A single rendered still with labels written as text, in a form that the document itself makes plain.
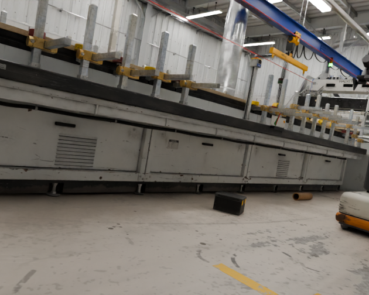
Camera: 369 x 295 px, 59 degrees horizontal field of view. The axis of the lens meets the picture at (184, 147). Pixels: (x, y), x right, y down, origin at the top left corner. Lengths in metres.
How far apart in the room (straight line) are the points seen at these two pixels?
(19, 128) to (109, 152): 0.58
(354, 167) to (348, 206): 3.10
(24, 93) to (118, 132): 0.74
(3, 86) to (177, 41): 10.31
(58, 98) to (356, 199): 2.09
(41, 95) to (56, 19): 7.92
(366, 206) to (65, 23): 8.58
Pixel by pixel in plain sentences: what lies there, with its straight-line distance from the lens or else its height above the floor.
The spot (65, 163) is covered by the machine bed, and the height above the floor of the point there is 0.20.
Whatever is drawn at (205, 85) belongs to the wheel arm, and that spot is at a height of 0.84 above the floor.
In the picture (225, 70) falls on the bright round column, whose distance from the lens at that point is 7.37.
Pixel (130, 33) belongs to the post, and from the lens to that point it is 2.02.
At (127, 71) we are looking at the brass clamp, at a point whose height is 0.81.
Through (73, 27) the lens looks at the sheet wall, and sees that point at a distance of 9.79.
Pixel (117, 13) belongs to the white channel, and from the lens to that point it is 3.13.
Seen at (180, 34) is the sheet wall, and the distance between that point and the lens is 11.90.
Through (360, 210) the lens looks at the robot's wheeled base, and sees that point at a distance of 2.65.
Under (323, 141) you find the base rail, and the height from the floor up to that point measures 0.66.
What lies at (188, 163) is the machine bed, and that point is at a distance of 2.72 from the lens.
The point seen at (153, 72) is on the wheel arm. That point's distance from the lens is 1.80.
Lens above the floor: 0.53
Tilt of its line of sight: 3 degrees down
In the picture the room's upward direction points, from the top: 10 degrees clockwise
